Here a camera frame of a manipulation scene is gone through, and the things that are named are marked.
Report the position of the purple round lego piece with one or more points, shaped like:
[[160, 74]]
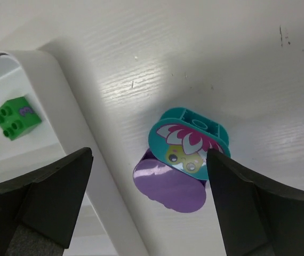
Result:
[[172, 188]]

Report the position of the green lego brick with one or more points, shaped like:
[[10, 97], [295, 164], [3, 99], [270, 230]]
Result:
[[18, 118]]

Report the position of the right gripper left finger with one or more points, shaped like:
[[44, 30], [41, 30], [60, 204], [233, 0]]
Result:
[[39, 210]]

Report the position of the teal printed lego piece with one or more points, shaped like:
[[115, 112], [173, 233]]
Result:
[[181, 139]]

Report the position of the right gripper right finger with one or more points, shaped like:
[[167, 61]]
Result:
[[257, 215]]

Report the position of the white three-compartment tray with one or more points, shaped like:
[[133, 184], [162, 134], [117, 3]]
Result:
[[38, 76]]

